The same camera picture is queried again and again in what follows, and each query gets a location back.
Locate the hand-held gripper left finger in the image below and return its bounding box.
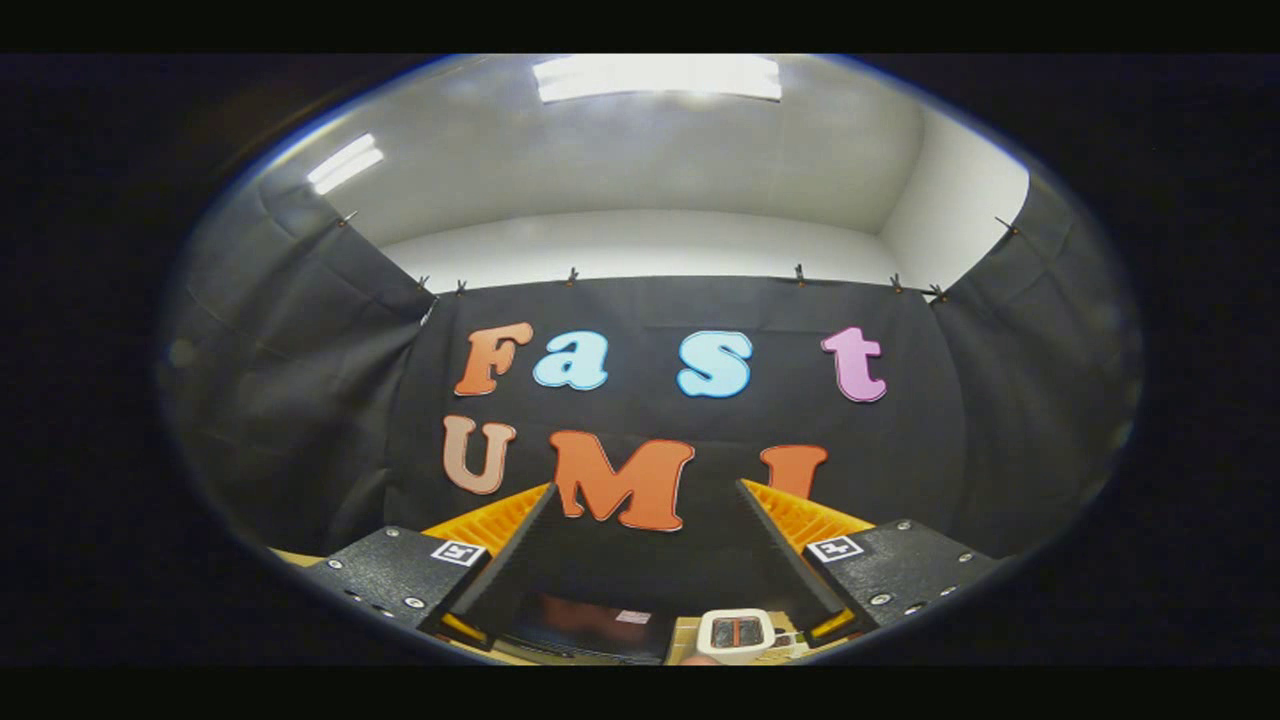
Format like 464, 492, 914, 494
300, 482, 558, 651

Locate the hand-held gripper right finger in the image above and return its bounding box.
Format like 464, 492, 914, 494
735, 478, 1011, 649

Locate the black toaster oven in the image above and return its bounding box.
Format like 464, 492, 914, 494
497, 590, 676, 666

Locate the white pop-up toaster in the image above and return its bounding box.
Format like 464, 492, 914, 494
695, 607, 778, 666

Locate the row of small cloth clips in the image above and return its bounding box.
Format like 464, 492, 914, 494
340, 210, 1021, 303

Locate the narrow ceiling light panel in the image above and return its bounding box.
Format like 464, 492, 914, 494
306, 133, 386, 196

